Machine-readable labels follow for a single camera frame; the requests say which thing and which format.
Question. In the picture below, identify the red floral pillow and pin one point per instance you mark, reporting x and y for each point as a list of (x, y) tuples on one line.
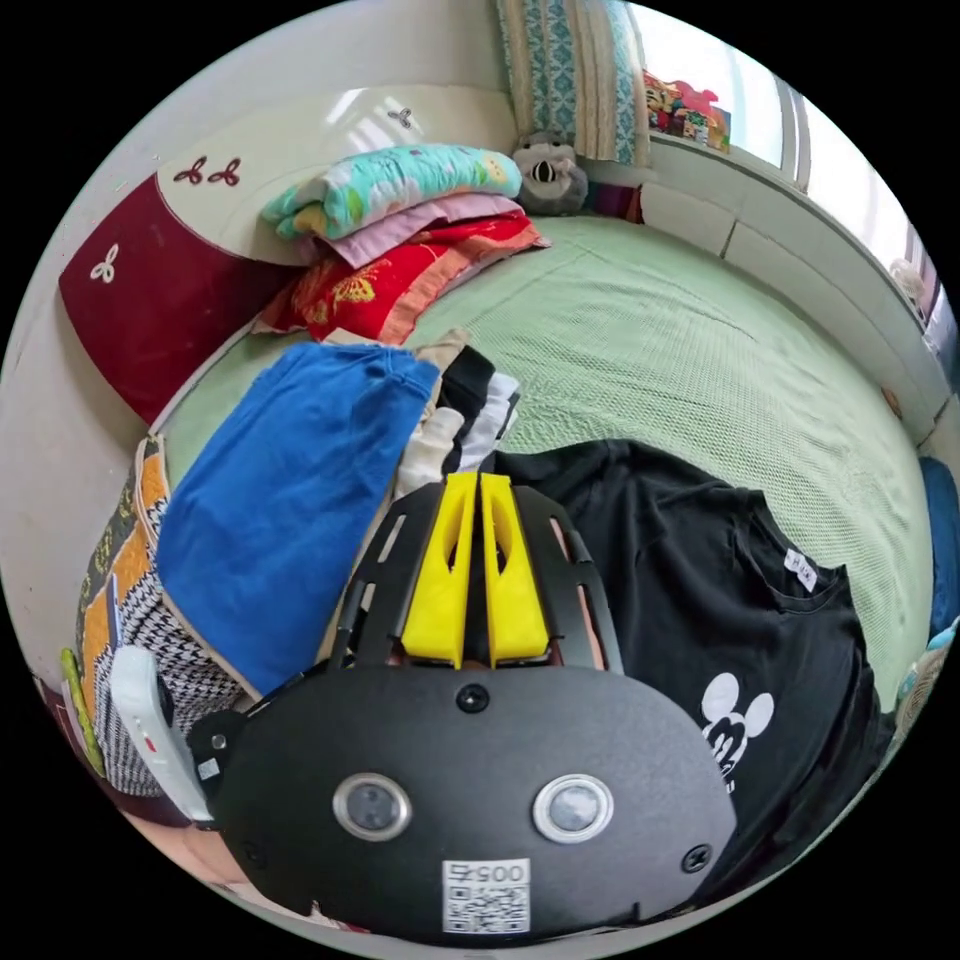
[(375, 285)]

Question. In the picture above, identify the folded pink blanket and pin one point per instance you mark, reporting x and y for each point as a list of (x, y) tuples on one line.
[(420, 225)]

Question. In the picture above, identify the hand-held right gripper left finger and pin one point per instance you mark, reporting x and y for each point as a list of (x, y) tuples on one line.
[(439, 600)]

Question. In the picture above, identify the window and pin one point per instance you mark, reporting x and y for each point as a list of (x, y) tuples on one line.
[(750, 97)]

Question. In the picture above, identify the red and white padded headboard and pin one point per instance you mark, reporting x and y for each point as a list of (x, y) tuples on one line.
[(150, 300)]

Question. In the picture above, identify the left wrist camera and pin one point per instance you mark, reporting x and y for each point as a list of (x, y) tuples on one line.
[(154, 720)]

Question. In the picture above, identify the patchwork houndstooth quilt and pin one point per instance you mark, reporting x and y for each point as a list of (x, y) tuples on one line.
[(139, 600)]

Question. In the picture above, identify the bed with green woven mat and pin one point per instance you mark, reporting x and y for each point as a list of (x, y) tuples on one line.
[(675, 360)]

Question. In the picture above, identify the grey plush toy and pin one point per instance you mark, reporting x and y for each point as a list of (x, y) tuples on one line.
[(551, 176)]

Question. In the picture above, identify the pile of clothes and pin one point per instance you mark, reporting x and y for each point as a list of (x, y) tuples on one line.
[(285, 510)]

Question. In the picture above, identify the black t-shirt with white print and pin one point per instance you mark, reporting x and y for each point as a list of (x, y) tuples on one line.
[(675, 600)]

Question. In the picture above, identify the teal and beige patterned curtain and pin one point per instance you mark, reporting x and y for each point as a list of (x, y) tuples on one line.
[(570, 75)]

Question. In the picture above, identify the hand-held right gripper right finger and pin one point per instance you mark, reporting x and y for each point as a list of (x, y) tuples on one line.
[(517, 607)]

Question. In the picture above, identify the folded teal floral quilt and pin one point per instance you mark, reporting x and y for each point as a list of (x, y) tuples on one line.
[(390, 180)]

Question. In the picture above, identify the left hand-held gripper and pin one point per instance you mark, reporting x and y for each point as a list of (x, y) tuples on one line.
[(217, 750)]

